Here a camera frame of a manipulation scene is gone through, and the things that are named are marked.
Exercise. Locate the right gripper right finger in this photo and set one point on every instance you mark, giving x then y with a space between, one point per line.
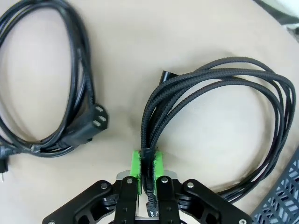
168 200

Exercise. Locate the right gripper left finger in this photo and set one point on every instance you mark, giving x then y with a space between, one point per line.
126 200

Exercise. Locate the grey perforated plastic basket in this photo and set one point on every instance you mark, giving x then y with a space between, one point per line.
280 200

